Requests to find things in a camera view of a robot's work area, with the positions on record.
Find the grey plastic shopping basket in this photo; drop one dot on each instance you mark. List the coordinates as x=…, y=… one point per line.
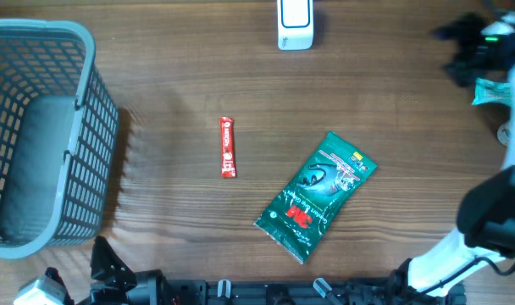
x=58, y=132

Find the white barcode scanner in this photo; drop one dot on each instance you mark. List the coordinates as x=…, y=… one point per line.
x=295, y=24

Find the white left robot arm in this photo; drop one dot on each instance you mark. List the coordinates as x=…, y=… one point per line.
x=151, y=288

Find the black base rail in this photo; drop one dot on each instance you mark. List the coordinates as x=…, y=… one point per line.
x=319, y=291

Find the red Nescafe stick sachet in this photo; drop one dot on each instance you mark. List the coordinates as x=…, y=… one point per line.
x=228, y=168

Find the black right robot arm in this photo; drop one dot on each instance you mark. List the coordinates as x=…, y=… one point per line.
x=485, y=231

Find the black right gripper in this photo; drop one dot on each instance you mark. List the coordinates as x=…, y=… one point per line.
x=460, y=29

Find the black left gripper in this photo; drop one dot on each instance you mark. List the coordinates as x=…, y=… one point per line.
x=120, y=279

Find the green 3M gloves packet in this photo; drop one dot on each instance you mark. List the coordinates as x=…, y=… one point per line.
x=300, y=215

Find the mint green wipes packet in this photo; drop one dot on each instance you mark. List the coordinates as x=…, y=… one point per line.
x=489, y=91

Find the white jar green lid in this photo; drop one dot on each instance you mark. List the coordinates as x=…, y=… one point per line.
x=503, y=133

